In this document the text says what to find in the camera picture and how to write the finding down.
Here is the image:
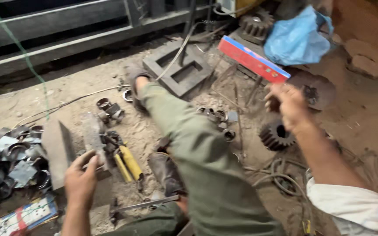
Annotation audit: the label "grey steel wedge block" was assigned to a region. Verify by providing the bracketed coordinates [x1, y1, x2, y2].
[41, 119, 114, 210]

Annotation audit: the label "green string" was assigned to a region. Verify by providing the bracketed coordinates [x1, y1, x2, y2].
[0, 0, 51, 121]

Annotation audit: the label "grey metal gate frame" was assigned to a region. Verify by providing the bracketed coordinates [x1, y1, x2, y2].
[0, 0, 216, 82]

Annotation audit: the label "pale thin cable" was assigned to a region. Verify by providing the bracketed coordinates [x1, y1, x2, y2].
[13, 21, 216, 128]

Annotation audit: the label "person's green trousers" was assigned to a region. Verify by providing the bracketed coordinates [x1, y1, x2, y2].
[100, 82, 286, 236]

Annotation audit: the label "brown stone chunks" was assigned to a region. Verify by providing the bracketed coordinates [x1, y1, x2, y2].
[344, 39, 378, 79]

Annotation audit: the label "yellow-handled tool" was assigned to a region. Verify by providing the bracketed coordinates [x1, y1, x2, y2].
[114, 144, 145, 192]

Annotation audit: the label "pile of welded ring brackets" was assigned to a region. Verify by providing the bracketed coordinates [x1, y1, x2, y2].
[0, 125, 52, 210]

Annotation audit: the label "dark sandal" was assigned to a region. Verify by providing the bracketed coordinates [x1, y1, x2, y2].
[127, 70, 153, 113]

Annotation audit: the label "red and blue cardboard box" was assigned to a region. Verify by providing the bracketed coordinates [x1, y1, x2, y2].
[217, 35, 291, 84]

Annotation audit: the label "blue plastic bag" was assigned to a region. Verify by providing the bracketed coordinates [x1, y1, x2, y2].
[263, 5, 335, 66]

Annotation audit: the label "person's left hand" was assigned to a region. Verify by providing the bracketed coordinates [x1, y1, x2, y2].
[64, 151, 100, 209]

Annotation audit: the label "group of small pipe pieces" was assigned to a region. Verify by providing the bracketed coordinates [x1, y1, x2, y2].
[196, 106, 239, 143]

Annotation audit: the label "small dark gear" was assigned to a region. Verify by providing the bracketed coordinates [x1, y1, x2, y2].
[259, 120, 297, 151]

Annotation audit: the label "large dark gear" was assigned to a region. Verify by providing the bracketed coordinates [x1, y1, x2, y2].
[239, 8, 275, 45]

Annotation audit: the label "person's white shirt sleeve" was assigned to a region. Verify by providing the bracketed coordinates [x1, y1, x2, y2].
[306, 177, 378, 236]

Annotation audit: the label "person's right hand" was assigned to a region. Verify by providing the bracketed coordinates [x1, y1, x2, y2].
[264, 83, 312, 132]

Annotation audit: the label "rusty round metal disc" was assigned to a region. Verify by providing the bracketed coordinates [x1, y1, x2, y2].
[287, 70, 337, 112]

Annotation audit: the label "tangle of dusty cables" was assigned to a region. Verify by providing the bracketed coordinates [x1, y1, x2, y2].
[243, 144, 378, 236]

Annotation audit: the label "grey rectangular metal frame block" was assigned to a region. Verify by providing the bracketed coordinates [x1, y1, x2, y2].
[142, 41, 214, 99]

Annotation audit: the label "cluster of short metal rings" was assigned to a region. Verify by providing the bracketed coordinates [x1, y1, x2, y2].
[96, 97, 126, 125]

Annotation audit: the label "flat steel strip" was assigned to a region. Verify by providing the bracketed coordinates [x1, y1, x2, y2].
[112, 195, 180, 214]

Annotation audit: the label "printed cardboard box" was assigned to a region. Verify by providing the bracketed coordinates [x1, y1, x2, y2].
[0, 193, 59, 236]

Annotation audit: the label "grey metal bar piece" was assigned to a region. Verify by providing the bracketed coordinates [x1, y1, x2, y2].
[79, 112, 110, 172]

